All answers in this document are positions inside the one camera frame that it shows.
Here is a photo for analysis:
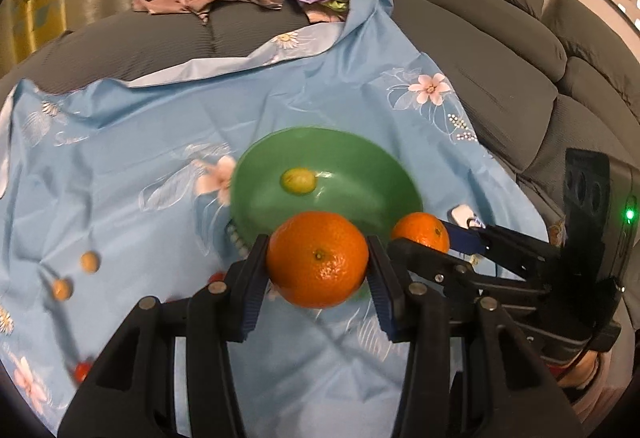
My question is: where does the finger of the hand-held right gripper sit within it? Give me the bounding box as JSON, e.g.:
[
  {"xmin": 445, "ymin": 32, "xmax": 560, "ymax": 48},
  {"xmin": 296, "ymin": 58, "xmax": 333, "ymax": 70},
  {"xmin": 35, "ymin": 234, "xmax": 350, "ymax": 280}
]
[
  {"xmin": 389, "ymin": 238, "xmax": 551, "ymax": 319},
  {"xmin": 440, "ymin": 219, "xmax": 568, "ymax": 280}
]

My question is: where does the small orange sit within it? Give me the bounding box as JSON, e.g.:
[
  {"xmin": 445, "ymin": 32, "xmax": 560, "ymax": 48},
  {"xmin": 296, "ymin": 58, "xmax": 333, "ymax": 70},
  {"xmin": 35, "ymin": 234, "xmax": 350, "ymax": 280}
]
[{"xmin": 390, "ymin": 212, "xmax": 451, "ymax": 254}]

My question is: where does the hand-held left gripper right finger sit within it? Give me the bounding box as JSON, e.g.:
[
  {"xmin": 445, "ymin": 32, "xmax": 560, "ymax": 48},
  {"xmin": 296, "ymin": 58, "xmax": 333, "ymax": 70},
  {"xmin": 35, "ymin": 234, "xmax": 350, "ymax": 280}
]
[{"xmin": 366, "ymin": 234, "xmax": 586, "ymax": 438}]

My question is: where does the blue floral cloth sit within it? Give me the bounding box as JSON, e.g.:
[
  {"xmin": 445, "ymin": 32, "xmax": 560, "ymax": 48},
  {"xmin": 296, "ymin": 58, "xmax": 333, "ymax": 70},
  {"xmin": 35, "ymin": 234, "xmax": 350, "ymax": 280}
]
[{"xmin": 0, "ymin": 0, "xmax": 563, "ymax": 438}]

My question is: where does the yellow-green jujube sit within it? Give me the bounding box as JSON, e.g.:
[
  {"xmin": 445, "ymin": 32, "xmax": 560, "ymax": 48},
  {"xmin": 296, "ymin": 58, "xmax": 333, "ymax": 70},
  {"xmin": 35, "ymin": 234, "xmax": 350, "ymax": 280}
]
[{"xmin": 280, "ymin": 168, "xmax": 317, "ymax": 195}]

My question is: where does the large orange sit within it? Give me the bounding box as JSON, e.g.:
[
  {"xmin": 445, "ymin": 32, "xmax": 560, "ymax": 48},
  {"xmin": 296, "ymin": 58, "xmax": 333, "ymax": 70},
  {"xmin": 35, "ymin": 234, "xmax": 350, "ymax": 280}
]
[{"xmin": 265, "ymin": 212, "xmax": 370, "ymax": 309}]

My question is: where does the person's right hand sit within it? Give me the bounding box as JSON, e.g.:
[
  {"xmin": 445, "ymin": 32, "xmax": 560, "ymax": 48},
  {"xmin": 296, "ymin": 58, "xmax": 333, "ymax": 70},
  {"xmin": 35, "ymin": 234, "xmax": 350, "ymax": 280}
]
[{"xmin": 555, "ymin": 350, "xmax": 603, "ymax": 391}]

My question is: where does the yellow patterned curtain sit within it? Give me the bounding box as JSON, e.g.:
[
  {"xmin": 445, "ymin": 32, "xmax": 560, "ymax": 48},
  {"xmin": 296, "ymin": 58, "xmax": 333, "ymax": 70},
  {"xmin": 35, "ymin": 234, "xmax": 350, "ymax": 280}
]
[{"xmin": 9, "ymin": 0, "xmax": 69, "ymax": 65}]

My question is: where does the small white object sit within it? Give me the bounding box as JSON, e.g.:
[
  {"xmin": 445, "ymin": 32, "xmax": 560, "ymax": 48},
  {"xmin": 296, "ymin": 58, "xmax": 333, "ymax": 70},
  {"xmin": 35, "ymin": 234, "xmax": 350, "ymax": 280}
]
[{"xmin": 449, "ymin": 204, "xmax": 487, "ymax": 233}]

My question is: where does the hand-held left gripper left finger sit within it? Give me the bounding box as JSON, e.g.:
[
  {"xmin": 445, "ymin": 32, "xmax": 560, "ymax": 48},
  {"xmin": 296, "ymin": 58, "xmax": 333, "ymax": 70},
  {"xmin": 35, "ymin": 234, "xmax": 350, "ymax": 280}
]
[{"xmin": 57, "ymin": 234, "xmax": 271, "ymax": 438}]

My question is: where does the green bowl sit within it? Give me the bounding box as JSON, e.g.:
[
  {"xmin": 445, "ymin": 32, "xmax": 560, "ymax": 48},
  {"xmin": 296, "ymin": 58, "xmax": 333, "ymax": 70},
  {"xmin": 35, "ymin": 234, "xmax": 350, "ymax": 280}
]
[{"xmin": 231, "ymin": 127, "xmax": 425, "ymax": 269}]

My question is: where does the grey sofa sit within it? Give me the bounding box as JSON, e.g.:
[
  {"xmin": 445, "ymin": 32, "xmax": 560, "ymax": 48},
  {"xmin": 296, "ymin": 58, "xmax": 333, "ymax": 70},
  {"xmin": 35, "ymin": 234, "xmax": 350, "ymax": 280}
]
[{"xmin": 0, "ymin": 0, "xmax": 640, "ymax": 269}]

